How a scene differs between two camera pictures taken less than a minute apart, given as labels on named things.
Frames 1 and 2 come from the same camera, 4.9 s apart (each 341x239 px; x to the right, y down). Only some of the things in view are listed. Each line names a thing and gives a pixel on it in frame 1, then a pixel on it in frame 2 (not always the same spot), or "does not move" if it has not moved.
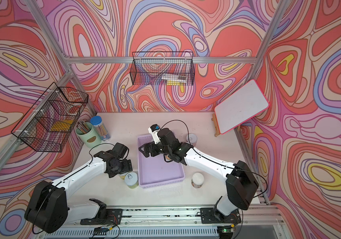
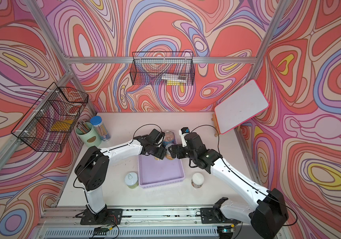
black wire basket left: x=47 y=127 does not move
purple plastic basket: x=154 y=172 does not move
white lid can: x=131 y=180 does not move
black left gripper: x=127 y=167 → x=161 y=153
